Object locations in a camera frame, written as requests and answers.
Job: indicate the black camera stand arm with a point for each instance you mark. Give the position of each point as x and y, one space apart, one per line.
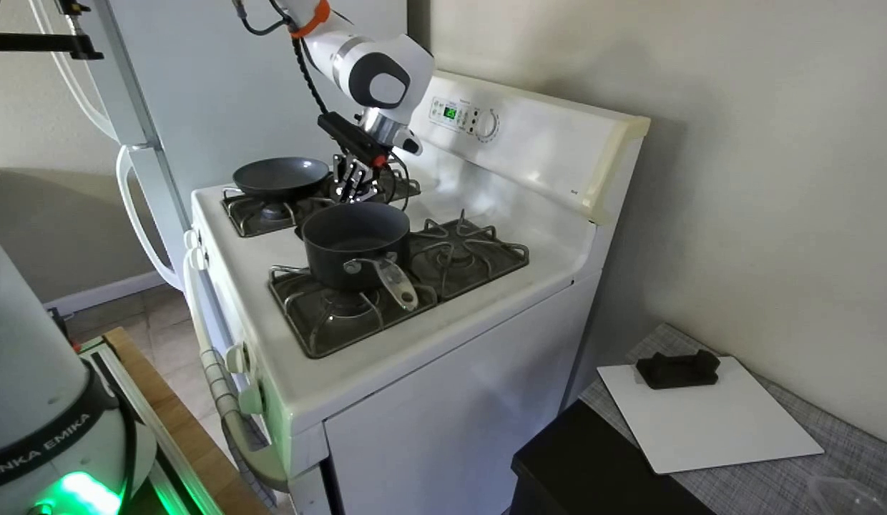
44 43

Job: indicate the black burner grate under pan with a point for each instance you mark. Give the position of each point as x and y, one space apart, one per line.
260 219

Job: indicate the black box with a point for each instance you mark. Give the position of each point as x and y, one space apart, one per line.
589 467

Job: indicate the white flat board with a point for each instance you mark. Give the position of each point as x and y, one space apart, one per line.
712 431

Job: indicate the grey refrigerator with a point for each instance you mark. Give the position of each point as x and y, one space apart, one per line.
204 103

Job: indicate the black burner grate under pot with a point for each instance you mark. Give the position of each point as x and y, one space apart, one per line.
463 259

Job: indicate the white gas stove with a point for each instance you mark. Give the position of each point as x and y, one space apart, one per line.
446 420

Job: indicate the small black device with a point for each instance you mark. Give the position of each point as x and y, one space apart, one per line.
676 369

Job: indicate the aluminium frame rail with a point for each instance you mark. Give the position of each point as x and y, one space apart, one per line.
118 382

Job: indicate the white wrist mounted box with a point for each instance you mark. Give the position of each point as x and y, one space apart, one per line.
411 143

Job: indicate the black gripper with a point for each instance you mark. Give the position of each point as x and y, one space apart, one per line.
365 163

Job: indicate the wooden board edge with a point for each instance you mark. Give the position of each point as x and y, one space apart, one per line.
175 431

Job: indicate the grey woven mat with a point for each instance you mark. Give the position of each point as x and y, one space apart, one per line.
846 467

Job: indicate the grey frying pan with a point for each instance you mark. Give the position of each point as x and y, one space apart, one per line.
275 175

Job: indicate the stove control panel with display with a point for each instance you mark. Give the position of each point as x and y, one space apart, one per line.
463 115

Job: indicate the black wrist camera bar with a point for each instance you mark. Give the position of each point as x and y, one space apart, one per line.
353 142

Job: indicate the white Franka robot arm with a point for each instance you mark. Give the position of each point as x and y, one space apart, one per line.
368 68

